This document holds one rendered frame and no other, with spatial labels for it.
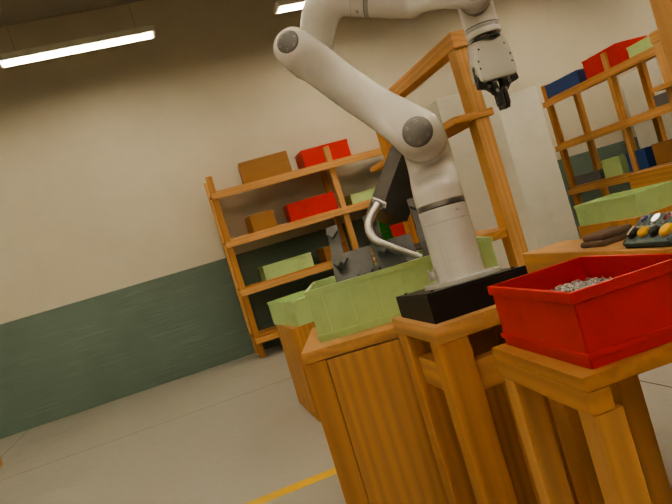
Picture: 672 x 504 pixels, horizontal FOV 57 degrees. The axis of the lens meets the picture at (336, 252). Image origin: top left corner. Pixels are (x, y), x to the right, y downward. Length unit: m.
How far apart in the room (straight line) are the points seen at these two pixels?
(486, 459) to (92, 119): 7.27
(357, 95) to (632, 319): 0.86
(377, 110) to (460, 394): 0.69
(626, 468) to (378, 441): 1.05
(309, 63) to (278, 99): 6.79
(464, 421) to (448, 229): 0.44
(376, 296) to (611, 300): 1.08
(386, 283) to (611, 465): 1.11
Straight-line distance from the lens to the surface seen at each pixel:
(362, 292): 1.98
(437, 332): 1.38
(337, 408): 1.95
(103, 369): 8.03
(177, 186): 8.02
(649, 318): 1.06
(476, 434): 1.45
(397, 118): 1.51
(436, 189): 1.51
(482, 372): 1.45
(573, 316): 1.01
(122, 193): 8.03
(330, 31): 1.71
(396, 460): 2.01
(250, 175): 7.58
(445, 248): 1.51
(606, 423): 1.03
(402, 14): 1.65
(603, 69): 7.86
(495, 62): 1.61
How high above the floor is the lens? 1.10
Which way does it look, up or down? 1 degrees down
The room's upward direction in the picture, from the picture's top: 17 degrees counter-clockwise
